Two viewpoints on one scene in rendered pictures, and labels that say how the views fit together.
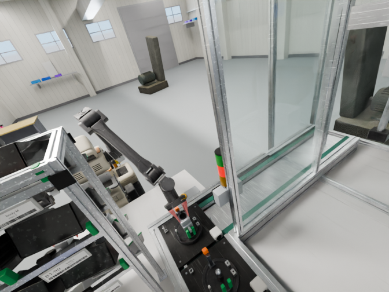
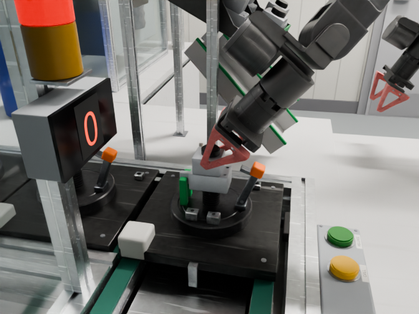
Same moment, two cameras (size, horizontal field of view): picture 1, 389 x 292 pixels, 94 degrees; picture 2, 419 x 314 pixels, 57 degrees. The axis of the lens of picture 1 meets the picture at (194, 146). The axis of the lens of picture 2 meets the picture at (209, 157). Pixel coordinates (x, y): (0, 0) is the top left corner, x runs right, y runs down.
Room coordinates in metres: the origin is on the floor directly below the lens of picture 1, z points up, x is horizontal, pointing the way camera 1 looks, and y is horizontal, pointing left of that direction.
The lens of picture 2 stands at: (0.86, -0.30, 1.37)
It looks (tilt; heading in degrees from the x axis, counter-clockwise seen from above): 28 degrees down; 126
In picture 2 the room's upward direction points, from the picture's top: straight up
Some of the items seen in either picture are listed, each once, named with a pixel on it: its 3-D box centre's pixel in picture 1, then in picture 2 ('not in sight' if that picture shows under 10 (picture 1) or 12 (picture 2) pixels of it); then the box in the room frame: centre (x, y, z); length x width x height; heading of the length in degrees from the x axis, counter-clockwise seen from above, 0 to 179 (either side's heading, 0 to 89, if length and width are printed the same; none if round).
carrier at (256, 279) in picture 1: (219, 274); (73, 174); (0.31, 0.03, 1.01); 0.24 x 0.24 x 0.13; 23
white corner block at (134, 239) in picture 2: (216, 233); (136, 240); (0.49, 0.01, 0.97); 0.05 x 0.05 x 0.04; 23
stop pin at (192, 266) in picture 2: not in sight; (193, 274); (0.59, 0.02, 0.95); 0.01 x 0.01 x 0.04; 23
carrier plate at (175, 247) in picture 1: (189, 232); (211, 215); (0.54, 0.14, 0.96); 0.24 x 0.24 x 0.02; 23
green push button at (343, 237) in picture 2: not in sight; (340, 238); (0.75, 0.21, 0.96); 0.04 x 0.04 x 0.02
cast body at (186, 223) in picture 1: (185, 221); (204, 166); (0.53, 0.13, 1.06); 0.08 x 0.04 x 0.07; 23
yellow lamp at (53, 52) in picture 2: (226, 177); (53, 48); (0.51, -0.09, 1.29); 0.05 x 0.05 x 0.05
